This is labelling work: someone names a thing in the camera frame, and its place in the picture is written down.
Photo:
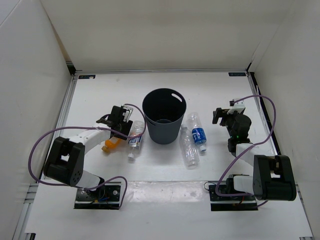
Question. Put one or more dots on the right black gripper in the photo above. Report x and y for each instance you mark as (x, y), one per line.
(220, 113)

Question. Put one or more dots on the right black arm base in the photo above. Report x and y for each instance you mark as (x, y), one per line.
(229, 203)

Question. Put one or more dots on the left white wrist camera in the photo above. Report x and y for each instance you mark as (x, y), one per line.
(127, 112)

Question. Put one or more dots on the orange plastic bottle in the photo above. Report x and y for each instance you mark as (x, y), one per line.
(111, 144)

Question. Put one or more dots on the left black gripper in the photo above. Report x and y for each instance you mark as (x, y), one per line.
(127, 127)

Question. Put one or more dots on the dark grey plastic bin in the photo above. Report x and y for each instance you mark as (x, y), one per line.
(164, 110)

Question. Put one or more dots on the clear bottle white blue label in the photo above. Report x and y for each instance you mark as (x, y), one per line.
(134, 144)

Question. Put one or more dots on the right black frame rail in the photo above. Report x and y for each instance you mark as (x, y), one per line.
(262, 109)

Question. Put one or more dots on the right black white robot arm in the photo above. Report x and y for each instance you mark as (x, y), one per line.
(272, 178)

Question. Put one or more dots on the left dark corner label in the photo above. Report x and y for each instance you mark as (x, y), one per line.
(87, 77)

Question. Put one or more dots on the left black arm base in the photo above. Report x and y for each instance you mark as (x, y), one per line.
(107, 197)

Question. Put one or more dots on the dark corner label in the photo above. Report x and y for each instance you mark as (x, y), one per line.
(87, 77)
(237, 74)

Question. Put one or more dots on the right dark corner label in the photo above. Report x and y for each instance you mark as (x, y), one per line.
(237, 74)

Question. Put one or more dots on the clear unlabelled plastic bottle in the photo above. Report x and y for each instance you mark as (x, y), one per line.
(188, 149)

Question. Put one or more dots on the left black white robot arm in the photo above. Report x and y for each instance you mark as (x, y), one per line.
(65, 162)

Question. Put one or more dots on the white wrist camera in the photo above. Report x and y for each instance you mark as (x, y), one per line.
(127, 112)
(236, 107)

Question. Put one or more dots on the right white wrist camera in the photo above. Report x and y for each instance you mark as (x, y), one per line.
(236, 107)

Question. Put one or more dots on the left aluminium frame rail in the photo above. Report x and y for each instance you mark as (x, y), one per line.
(40, 152)

